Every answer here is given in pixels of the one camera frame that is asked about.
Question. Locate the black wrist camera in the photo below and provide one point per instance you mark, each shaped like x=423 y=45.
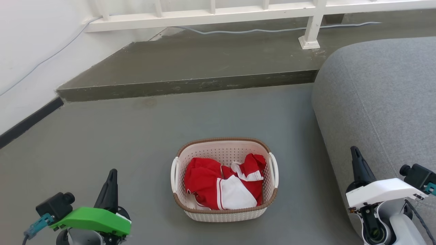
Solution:
x=419 y=175
x=54 y=206

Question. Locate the raised concrete step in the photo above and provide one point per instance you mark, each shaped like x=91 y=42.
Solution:
x=201 y=63

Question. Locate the teal right camera connector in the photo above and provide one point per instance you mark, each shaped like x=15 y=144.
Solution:
x=431 y=189

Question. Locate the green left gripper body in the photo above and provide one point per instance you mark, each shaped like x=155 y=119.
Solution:
x=92 y=219

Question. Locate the teal left camera connector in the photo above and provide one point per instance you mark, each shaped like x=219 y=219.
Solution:
x=37 y=226

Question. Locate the grey fabric sofa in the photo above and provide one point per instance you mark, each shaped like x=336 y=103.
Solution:
x=374 y=98

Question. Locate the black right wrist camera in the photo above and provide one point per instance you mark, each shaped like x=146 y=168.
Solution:
x=419 y=175

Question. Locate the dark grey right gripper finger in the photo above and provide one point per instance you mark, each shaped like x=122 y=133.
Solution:
x=360 y=166

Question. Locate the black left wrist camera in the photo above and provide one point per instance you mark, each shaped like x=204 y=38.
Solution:
x=54 y=206

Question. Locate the white railing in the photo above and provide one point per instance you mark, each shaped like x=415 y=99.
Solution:
x=214 y=13

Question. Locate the white laundry basket brown rim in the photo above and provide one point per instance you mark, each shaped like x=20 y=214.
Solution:
x=223 y=149

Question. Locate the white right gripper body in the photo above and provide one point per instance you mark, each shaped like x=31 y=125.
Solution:
x=381 y=190

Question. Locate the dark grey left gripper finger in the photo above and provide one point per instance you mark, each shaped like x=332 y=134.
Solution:
x=108 y=190

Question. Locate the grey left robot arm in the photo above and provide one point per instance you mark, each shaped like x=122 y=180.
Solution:
x=83 y=238

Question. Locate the black baseboard strip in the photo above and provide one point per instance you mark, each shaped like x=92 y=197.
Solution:
x=29 y=121

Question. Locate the red and white garment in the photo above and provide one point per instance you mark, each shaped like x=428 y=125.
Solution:
x=207 y=183

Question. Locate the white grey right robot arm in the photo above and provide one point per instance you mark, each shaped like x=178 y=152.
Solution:
x=395 y=224

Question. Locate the teal camera connector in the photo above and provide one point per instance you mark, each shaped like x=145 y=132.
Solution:
x=37 y=226
x=431 y=189

